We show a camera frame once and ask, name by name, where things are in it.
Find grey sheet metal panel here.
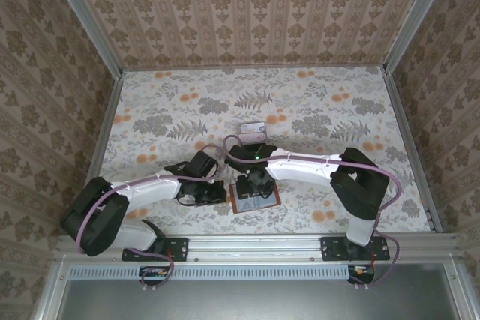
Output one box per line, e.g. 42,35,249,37
62,264,457,320

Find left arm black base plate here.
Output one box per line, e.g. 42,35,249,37
121,237,189,262

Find white card grey triangle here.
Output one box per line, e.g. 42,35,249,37
235,199,261,214

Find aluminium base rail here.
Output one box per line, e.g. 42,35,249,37
55,234,461,262

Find aluminium table side rail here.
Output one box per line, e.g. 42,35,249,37
382,68,442,233
70,72,125,237

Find floral patterned table cover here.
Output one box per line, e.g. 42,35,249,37
84,66,432,237

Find black connector board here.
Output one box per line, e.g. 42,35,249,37
139,265,170,286
347,265,377,284

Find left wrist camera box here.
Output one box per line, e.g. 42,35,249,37
189,150,221,179

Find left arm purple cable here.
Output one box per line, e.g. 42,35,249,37
74,143,228,292

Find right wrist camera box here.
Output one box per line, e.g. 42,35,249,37
228,143,279,166

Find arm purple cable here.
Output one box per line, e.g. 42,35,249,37
223,135,404,292
74,143,228,292

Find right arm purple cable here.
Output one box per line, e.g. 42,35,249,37
223,135,404,292

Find brown leather card holder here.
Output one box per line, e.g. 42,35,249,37
228,181,282,216

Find aluminium frame post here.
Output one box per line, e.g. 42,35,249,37
48,0,125,78
382,0,457,74

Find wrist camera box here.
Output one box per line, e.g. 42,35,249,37
228,143,279,166
189,150,221,179

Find grey slotted cable duct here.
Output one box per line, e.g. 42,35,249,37
69,265,352,280

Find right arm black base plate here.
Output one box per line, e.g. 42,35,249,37
321,236,391,262

